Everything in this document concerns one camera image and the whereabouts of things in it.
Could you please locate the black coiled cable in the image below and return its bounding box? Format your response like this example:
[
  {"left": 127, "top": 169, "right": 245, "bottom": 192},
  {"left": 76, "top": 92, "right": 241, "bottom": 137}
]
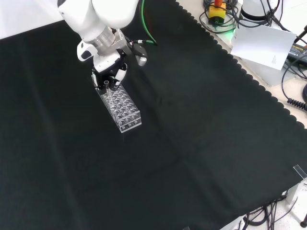
[{"left": 281, "top": 59, "right": 307, "bottom": 110}]

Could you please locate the black bench cloth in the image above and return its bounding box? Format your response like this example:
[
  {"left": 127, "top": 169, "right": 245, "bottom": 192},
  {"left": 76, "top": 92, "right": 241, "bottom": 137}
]
[{"left": 0, "top": 0, "right": 307, "bottom": 230}]

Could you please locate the green cable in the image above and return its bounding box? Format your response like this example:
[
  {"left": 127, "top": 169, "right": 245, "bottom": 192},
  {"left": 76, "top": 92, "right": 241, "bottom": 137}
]
[{"left": 141, "top": 0, "right": 158, "bottom": 46}]

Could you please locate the clear glass test tube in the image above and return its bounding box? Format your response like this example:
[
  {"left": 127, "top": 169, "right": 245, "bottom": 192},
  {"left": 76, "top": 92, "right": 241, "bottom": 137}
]
[{"left": 103, "top": 80, "right": 114, "bottom": 104}]

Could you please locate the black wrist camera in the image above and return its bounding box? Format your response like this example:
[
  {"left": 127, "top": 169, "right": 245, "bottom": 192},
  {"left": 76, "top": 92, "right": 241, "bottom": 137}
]
[{"left": 133, "top": 42, "right": 148, "bottom": 67}]

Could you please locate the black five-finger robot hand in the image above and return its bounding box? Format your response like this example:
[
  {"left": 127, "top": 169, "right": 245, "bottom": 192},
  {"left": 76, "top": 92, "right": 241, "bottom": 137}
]
[{"left": 77, "top": 40, "right": 128, "bottom": 94}]

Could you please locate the black floor cable bundle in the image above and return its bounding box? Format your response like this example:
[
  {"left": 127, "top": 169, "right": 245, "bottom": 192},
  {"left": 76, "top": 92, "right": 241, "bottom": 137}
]
[{"left": 241, "top": 200, "right": 299, "bottom": 230}]

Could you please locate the clear plastic test tube rack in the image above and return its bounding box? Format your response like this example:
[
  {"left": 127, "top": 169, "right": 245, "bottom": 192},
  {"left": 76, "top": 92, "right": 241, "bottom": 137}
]
[{"left": 95, "top": 82, "right": 143, "bottom": 134}]

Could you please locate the yellow stop button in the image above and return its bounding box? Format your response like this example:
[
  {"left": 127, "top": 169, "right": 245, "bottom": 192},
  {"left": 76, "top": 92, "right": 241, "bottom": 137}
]
[{"left": 207, "top": 0, "right": 227, "bottom": 25}]

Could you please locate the clear plastic cloth clip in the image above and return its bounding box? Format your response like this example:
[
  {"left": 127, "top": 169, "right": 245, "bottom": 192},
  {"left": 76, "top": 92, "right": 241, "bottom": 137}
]
[{"left": 293, "top": 164, "right": 307, "bottom": 179}]

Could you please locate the black yellow-labelled device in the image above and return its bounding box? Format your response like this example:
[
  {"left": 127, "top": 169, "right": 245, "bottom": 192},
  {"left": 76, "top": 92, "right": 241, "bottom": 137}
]
[{"left": 288, "top": 40, "right": 307, "bottom": 61}]

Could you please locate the pale board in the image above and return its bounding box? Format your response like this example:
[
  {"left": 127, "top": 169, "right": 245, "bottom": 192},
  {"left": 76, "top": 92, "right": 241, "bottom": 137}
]
[{"left": 229, "top": 23, "right": 298, "bottom": 71}]

